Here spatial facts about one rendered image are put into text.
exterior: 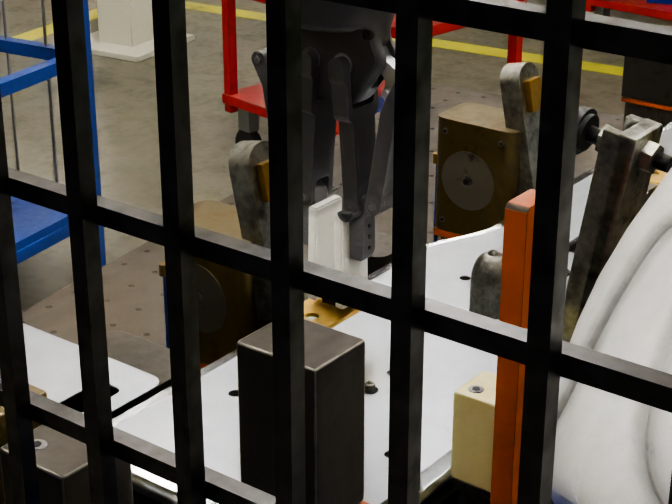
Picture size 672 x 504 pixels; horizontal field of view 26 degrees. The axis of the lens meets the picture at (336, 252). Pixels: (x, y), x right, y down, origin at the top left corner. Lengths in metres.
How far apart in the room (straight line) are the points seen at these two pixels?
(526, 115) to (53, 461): 0.71
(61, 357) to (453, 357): 0.28
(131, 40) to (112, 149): 1.08
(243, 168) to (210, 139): 3.43
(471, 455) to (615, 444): 0.50
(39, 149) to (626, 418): 4.17
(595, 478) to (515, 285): 0.40
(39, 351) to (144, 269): 0.86
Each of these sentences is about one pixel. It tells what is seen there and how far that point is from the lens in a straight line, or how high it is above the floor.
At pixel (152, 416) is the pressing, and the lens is 0.97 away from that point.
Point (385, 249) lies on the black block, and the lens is 1.24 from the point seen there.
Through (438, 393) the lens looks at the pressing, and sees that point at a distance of 1.00.
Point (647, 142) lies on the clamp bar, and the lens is 0.86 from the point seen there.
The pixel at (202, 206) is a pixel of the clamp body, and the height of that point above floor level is 1.05.
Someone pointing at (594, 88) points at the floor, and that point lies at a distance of 5.09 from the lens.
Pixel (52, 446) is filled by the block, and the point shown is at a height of 1.08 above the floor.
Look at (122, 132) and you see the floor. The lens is 4.62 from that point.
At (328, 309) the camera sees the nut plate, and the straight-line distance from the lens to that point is 1.01.
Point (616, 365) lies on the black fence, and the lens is 0.23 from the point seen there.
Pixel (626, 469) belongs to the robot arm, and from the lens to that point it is 0.38.
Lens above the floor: 1.48
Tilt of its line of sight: 24 degrees down
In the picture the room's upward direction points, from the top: straight up
